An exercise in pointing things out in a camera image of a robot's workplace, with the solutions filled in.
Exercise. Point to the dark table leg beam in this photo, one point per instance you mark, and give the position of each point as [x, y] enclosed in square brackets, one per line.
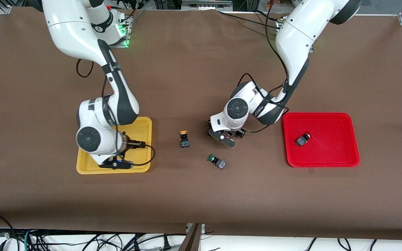
[192, 240]

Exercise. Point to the brown table cover sheet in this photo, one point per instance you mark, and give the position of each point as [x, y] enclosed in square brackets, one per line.
[187, 195]

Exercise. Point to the red plastic tray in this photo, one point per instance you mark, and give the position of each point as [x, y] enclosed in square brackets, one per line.
[340, 153]

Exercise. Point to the green push button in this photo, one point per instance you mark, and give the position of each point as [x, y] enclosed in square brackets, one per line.
[221, 164]

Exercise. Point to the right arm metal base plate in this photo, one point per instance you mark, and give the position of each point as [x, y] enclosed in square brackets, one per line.
[126, 43]

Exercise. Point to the yellow plastic tray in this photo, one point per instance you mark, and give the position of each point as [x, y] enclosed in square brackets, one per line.
[141, 129]

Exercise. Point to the yellow push button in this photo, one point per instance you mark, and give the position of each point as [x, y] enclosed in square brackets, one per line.
[185, 143]

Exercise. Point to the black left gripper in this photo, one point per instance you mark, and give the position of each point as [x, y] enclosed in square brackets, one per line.
[236, 133]

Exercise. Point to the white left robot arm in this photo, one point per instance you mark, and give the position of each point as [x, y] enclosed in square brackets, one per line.
[298, 35]

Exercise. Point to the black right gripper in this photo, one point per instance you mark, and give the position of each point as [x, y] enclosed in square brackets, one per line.
[133, 144]

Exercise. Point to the black power plug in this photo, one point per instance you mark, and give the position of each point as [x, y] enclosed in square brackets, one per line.
[166, 244]

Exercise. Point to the grey metal frame box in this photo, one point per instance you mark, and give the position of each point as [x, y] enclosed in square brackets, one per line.
[206, 3]

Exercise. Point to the red push button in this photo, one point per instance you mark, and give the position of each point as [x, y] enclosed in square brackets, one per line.
[301, 141]

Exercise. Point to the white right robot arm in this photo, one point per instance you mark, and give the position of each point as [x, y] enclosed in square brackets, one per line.
[68, 28]

